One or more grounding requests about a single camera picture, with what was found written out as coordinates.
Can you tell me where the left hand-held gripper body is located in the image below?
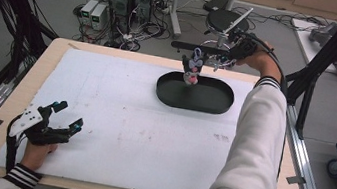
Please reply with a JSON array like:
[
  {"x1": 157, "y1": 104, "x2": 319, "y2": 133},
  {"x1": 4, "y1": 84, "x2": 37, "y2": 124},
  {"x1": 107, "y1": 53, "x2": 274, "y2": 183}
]
[{"x1": 7, "y1": 101, "x2": 75, "y2": 151}]

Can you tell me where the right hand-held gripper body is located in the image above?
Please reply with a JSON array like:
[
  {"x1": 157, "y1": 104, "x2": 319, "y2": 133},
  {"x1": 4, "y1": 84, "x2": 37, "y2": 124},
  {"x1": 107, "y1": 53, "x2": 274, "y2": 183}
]
[{"x1": 218, "y1": 3, "x2": 266, "y2": 65}]

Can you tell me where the grey and white plush toy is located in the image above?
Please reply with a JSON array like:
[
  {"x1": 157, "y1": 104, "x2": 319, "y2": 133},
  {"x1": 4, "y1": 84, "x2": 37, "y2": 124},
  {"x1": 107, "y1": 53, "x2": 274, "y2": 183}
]
[{"x1": 177, "y1": 44, "x2": 209, "y2": 88}]

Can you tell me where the black oval tray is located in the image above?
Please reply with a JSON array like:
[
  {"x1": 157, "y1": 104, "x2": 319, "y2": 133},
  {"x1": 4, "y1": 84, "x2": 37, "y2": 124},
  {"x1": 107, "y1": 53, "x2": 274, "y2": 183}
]
[{"x1": 153, "y1": 68, "x2": 238, "y2": 118}]

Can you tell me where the person's left hand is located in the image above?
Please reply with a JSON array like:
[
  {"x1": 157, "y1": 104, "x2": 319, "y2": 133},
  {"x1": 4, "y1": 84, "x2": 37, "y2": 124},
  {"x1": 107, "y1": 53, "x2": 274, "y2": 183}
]
[{"x1": 19, "y1": 138, "x2": 59, "y2": 174}]

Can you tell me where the white height-adjustable desk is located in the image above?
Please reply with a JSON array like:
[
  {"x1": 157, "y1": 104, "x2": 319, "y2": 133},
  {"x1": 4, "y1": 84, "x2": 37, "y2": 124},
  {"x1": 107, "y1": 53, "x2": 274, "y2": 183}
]
[{"x1": 164, "y1": 0, "x2": 239, "y2": 48}]

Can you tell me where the black round stool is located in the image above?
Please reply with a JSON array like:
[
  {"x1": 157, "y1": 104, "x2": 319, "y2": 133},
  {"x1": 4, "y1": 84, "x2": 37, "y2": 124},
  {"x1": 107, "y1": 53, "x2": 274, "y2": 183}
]
[{"x1": 201, "y1": 6, "x2": 253, "y2": 54}]

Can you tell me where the white foam sheet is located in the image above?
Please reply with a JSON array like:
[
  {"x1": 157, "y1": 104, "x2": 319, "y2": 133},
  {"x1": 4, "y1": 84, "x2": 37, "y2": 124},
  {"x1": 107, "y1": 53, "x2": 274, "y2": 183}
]
[{"x1": 0, "y1": 39, "x2": 258, "y2": 189}]

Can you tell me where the black flat case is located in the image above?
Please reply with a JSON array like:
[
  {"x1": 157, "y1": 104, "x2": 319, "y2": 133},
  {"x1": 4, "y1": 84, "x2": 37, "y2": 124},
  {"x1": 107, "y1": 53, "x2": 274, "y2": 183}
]
[{"x1": 201, "y1": 0, "x2": 229, "y2": 15}]

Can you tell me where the white floor platform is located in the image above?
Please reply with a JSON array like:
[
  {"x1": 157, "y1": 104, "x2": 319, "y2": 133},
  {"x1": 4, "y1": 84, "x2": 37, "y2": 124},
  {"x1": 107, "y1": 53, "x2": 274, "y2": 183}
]
[{"x1": 284, "y1": 16, "x2": 337, "y2": 77}]

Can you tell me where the white power supply unit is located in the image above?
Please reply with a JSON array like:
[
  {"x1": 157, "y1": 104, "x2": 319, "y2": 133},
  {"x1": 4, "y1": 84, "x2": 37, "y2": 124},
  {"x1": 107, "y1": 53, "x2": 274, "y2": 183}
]
[
  {"x1": 87, "y1": 1, "x2": 109, "y2": 32},
  {"x1": 78, "y1": 0, "x2": 100, "y2": 27}
]

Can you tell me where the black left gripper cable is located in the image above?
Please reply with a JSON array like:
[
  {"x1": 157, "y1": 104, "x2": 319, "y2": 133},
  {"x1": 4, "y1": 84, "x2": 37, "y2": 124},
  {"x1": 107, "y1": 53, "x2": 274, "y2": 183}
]
[{"x1": 0, "y1": 120, "x2": 24, "y2": 176}]

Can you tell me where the tangle of floor cables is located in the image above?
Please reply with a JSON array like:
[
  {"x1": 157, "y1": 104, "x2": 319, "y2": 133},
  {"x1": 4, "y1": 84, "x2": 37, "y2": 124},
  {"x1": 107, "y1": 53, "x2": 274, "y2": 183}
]
[{"x1": 68, "y1": 3, "x2": 173, "y2": 57}]

